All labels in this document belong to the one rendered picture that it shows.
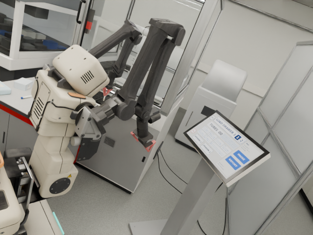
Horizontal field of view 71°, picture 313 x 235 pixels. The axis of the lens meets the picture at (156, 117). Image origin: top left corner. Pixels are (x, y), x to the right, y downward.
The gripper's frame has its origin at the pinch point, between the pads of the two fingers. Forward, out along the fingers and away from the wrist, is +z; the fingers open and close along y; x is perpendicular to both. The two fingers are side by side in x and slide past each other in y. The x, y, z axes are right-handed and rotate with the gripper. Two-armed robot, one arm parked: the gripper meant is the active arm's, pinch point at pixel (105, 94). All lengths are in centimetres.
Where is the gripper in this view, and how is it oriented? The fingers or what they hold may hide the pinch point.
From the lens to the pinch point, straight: 174.1
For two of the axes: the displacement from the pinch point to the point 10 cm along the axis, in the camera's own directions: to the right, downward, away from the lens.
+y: -2.9, 2.3, -9.3
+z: -4.0, 8.5, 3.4
